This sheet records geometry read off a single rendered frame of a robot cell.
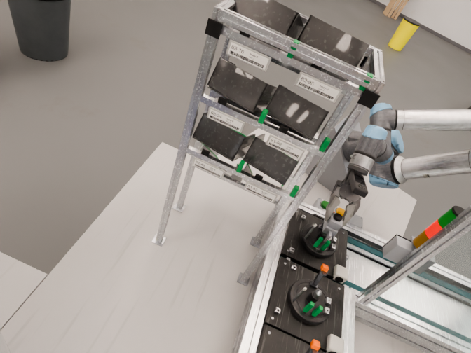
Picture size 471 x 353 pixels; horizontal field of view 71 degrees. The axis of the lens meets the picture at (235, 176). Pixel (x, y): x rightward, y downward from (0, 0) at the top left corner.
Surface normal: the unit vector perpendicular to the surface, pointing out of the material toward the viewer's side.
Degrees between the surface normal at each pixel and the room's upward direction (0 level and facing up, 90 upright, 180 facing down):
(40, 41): 94
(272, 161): 65
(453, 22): 90
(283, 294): 0
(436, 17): 90
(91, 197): 0
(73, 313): 0
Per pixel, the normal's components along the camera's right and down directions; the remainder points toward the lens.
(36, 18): 0.22, 0.79
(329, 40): -0.28, 0.19
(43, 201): 0.30, -0.67
